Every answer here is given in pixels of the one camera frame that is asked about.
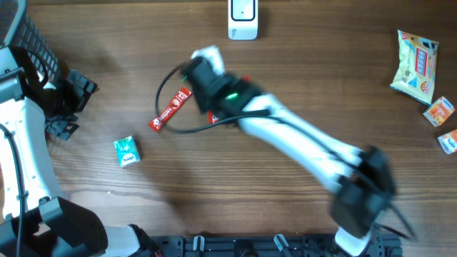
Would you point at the yellow snack bag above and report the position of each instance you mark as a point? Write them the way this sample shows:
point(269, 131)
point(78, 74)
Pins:
point(416, 73)

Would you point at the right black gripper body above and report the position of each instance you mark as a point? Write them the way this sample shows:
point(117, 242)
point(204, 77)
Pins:
point(203, 102)

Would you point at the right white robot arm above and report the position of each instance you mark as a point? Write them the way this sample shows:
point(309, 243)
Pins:
point(360, 181)

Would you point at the red candy bag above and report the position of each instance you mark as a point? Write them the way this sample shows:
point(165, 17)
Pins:
point(212, 118)

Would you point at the white barcode scanner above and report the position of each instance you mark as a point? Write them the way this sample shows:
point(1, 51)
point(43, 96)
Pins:
point(242, 20)

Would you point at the teal tissue pack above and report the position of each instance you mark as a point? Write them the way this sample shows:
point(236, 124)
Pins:
point(127, 152)

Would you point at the red coffee stick sachet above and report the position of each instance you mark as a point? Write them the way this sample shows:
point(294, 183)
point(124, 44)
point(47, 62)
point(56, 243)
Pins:
point(175, 104)

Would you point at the orange tissue pack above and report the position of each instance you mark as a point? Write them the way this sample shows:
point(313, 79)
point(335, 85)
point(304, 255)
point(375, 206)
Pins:
point(438, 112)
point(448, 142)

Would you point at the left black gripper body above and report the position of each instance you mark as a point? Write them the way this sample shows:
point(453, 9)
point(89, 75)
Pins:
point(68, 98)

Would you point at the black wire mesh basket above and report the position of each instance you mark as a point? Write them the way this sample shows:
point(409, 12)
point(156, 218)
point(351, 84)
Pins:
point(18, 29)

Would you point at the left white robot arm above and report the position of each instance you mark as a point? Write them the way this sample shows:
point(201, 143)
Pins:
point(38, 219)

